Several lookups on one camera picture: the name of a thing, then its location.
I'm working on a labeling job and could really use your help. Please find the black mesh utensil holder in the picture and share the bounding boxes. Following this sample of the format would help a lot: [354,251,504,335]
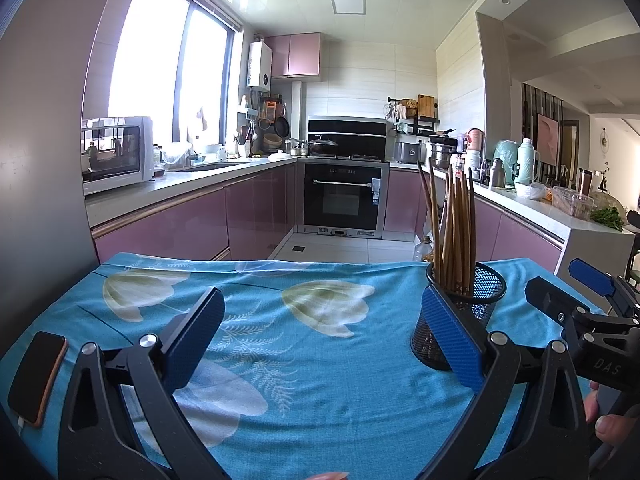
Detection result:
[411,261,507,372]

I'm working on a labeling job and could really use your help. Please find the black smartphone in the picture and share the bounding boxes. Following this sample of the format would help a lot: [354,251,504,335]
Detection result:
[7,331,68,428]

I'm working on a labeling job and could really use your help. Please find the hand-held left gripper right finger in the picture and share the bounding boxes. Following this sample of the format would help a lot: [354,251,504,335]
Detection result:
[421,285,588,480]

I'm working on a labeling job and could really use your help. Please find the blue floral tablecloth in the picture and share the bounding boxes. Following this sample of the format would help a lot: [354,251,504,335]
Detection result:
[0,252,601,480]

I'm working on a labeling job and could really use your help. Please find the grey refrigerator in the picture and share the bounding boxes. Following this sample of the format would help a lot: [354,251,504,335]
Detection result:
[0,0,103,361]

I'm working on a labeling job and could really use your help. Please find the green thermos flask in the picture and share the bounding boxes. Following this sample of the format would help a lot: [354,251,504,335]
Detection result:
[515,137,541,184]

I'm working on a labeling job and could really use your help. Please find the black wall rack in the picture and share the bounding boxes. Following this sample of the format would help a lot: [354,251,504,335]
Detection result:
[387,95,441,133]

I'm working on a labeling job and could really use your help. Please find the kitchen window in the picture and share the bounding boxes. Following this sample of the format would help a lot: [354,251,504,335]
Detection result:
[107,0,238,148]

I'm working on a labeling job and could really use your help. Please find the pink lower cabinet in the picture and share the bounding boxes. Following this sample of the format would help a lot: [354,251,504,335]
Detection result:
[92,165,306,266]
[389,167,566,276]

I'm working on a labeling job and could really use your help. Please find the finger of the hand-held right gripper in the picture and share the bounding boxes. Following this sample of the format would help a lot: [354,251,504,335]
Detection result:
[569,258,640,318]
[525,276,601,328]

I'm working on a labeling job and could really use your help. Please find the person's right hand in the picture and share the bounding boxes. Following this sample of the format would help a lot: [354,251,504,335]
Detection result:
[584,380,640,448]

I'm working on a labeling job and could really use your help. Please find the pink upper cabinet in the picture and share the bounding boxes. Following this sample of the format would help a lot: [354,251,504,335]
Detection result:
[264,32,322,79]

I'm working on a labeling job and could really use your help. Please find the pink wall picture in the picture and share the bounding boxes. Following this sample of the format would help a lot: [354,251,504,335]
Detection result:
[537,114,561,166]

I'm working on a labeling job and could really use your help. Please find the green leafy vegetables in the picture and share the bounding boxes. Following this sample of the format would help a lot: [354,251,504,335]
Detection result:
[590,207,626,231]

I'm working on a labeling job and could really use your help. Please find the clear plastic container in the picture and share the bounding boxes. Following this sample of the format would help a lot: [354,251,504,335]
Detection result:
[551,186,596,221]

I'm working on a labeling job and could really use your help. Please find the white water heater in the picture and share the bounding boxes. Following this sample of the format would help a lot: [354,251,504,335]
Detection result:
[247,41,273,92]

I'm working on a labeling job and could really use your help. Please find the black wok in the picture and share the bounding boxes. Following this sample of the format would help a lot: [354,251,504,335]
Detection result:
[307,136,341,157]

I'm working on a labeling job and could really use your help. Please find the steel rice cooker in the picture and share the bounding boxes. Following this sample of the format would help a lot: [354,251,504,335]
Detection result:
[394,141,427,165]

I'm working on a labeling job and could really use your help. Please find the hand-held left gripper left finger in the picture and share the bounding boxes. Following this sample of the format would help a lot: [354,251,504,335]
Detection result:
[57,287,226,480]

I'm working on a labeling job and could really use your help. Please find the pink cabinet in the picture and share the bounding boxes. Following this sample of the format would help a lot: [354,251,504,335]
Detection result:
[264,32,322,79]
[389,167,566,276]
[92,165,306,266]

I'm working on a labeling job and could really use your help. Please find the bunch of wooden chopsticks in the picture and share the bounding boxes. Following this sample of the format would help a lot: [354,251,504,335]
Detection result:
[417,157,476,293]

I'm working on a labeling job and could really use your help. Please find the white microwave oven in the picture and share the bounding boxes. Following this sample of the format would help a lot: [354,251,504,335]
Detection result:
[81,116,155,196]

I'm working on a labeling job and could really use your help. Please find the white bowl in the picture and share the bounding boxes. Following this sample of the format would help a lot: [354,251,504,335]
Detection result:
[514,181,548,201]

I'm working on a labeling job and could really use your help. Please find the built-in black oven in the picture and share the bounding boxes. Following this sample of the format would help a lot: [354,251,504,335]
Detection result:
[303,160,390,240]

